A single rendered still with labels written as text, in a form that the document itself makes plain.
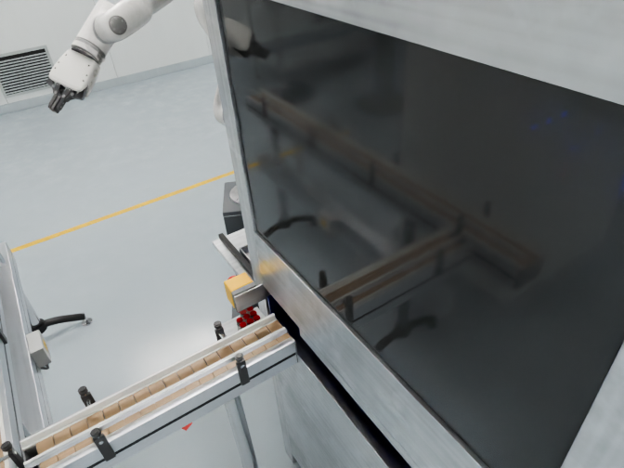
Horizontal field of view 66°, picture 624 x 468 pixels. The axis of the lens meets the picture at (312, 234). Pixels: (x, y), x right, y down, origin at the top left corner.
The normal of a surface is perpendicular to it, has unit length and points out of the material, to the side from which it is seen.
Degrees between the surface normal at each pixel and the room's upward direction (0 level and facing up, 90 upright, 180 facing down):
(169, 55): 90
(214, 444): 0
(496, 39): 90
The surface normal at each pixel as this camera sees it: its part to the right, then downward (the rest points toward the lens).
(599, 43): -0.84, 0.37
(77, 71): 0.14, -0.11
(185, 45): 0.54, 0.48
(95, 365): -0.07, -0.80
